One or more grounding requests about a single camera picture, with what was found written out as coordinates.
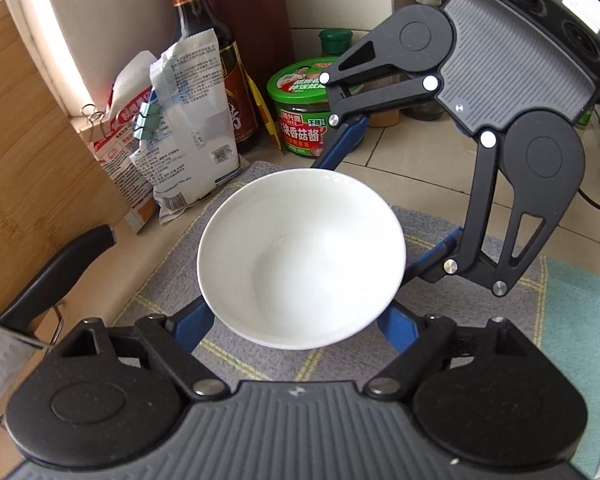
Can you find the red and white bag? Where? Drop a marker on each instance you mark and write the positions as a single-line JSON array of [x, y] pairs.
[[120, 145]]

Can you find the white bowl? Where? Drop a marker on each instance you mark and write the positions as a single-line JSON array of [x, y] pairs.
[[300, 260]]

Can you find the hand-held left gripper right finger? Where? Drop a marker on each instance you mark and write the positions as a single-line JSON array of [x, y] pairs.
[[397, 327]]

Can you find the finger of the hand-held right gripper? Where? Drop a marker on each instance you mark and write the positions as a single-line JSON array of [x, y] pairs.
[[435, 252], [350, 135]]

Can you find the wooden cutting board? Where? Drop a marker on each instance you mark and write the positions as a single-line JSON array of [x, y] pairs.
[[25, 110]]

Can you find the white seasoning bag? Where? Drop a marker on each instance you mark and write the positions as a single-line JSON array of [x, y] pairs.
[[190, 125]]

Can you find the dark soy sauce bottle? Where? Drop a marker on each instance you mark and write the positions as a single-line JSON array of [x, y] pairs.
[[200, 20]]

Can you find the metal binder clip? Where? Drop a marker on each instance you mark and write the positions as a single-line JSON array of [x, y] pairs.
[[92, 114]]

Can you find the grey teal checked towel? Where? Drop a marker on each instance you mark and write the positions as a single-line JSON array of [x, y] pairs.
[[150, 270]]

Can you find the yellow packet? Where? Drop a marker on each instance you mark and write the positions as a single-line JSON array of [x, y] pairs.
[[262, 110]]

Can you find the green-lidded sauce jar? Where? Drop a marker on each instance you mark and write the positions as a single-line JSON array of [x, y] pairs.
[[295, 120]]

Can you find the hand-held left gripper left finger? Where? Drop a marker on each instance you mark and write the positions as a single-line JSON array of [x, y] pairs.
[[192, 325]]

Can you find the teal binder clip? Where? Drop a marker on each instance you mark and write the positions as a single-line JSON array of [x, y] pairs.
[[147, 120]]

